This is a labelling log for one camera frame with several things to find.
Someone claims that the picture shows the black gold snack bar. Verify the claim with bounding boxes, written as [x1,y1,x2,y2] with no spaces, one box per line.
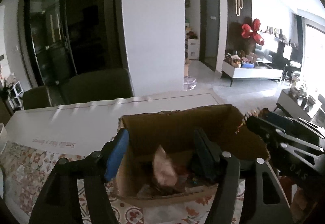
[235,108,267,135]

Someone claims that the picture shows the dark dining chair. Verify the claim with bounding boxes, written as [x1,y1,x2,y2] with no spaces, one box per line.
[22,85,64,110]
[60,69,134,104]

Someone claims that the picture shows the orange beige snack bag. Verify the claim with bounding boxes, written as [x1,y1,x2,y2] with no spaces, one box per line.
[153,146,178,187]

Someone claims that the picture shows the dark dining chair left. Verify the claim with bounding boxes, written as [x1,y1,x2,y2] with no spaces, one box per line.
[22,85,64,110]

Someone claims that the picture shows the dark hallway door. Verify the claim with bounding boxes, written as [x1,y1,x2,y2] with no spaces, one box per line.
[199,0,220,72]

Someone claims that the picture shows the white low tv cabinet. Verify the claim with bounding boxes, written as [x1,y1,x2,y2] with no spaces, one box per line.
[221,61,283,86]

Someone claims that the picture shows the dark dining chair right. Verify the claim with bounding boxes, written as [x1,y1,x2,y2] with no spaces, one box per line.
[60,69,134,104]

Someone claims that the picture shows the clear plastic stool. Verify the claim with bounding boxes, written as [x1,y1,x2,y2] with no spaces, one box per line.
[183,76,197,90]

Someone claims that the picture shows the white storage drawers hallway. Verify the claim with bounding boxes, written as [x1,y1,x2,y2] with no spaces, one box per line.
[185,31,200,60]

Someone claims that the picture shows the dark glass sliding doors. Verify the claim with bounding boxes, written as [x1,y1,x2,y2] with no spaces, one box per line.
[18,0,128,87]

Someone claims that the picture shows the patterned table mat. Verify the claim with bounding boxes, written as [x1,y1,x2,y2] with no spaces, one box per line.
[0,140,247,224]

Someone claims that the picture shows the coffee table with items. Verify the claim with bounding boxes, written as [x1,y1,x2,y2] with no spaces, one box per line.
[275,88,324,127]

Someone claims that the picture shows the brown cardboard box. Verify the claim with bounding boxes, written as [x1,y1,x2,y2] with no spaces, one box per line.
[112,104,270,208]

